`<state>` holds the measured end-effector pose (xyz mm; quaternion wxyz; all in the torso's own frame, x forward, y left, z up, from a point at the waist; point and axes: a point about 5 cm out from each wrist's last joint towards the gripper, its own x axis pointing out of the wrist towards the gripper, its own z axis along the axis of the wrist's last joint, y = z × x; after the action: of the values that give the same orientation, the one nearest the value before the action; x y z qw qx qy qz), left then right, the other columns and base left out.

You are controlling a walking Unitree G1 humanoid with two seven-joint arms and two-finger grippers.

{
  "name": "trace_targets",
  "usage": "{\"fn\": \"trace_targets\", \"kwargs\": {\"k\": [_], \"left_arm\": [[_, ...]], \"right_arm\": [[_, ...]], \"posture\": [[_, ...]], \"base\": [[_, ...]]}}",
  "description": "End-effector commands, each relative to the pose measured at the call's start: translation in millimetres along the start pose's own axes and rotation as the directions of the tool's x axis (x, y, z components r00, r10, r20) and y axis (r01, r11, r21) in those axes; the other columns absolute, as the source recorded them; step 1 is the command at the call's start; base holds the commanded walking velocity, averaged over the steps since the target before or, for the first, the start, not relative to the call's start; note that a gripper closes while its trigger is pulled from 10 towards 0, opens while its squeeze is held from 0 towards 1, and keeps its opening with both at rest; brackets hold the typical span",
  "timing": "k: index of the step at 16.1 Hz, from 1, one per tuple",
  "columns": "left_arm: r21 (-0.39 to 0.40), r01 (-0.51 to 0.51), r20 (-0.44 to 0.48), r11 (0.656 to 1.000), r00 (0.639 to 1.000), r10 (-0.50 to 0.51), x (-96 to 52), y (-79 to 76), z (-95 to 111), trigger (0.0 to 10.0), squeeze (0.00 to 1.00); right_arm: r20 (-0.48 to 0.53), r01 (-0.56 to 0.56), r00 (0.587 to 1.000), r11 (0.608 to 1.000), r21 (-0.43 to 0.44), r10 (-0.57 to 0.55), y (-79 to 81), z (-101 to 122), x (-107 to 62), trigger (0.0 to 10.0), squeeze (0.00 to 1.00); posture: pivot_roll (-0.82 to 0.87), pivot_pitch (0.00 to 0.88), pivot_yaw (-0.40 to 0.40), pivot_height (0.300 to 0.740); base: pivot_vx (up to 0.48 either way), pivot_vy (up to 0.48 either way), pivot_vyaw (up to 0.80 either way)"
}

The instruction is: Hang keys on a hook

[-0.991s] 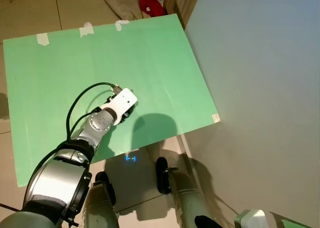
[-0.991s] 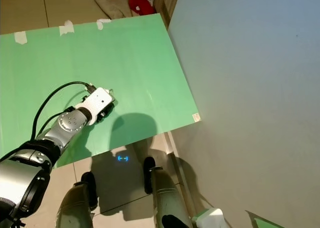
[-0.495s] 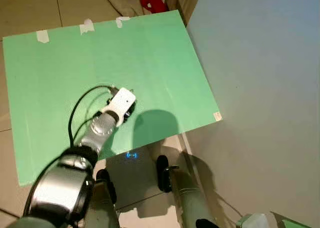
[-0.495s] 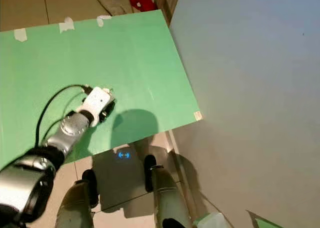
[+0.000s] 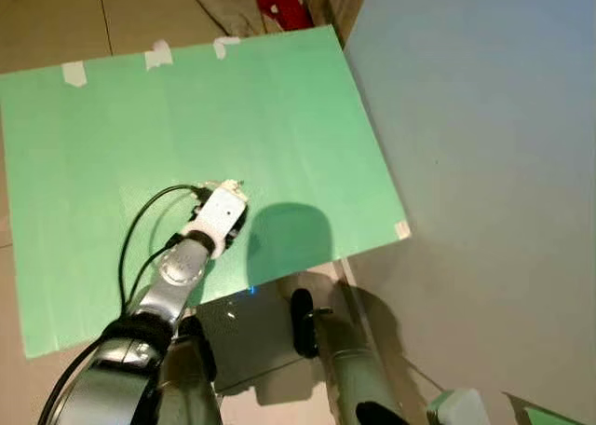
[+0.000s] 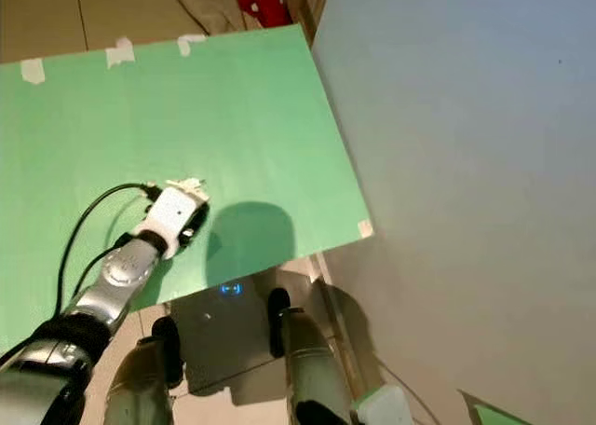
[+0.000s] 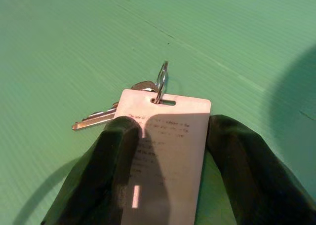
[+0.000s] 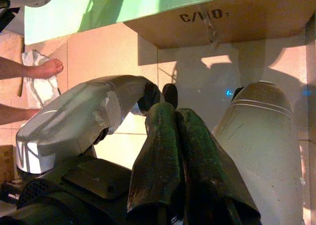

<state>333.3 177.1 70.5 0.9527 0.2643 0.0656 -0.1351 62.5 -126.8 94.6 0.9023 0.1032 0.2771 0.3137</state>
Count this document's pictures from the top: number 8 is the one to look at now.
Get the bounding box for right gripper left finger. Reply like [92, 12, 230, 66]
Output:
[125, 103, 186, 221]

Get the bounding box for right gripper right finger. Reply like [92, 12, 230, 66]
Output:
[175, 108, 262, 225]

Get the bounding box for person's bare left leg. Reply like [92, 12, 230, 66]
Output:
[0, 56, 64, 80]

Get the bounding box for person's bare leg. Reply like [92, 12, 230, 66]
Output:
[0, 103, 41, 125]
[0, 56, 64, 80]

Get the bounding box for silver robot right leg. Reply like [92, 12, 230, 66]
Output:
[212, 80, 305, 225]

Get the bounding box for green corrugated plastic sheet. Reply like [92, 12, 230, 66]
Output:
[24, 0, 262, 45]

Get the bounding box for black robot pelvis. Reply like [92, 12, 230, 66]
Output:
[0, 155, 135, 225]

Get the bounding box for person's bare right leg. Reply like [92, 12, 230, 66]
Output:
[0, 103, 41, 125]

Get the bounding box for clear packing tape strip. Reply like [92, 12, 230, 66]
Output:
[202, 4, 222, 49]

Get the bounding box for large brown cardboard box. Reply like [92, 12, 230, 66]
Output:
[123, 0, 316, 49]

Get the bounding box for small printed cardboard box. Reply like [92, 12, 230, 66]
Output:
[0, 145, 15, 184]

